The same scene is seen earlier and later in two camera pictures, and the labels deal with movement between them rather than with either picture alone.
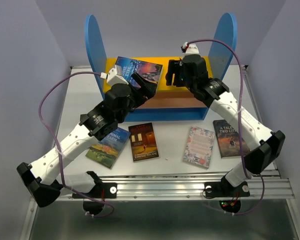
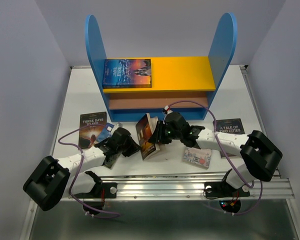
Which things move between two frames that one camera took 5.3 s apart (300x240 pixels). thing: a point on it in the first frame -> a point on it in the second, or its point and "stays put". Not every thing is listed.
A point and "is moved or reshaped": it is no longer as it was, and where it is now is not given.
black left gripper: x=148 y=89 -> x=133 y=147
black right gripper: x=174 y=68 -> x=157 y=135
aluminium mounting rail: x=268 y=186 stays put
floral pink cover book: x=199 y=147 stays put
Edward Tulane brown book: x=143 y=142 is moved or reshaped
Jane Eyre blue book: x=151 y=71 is moved or reshaped
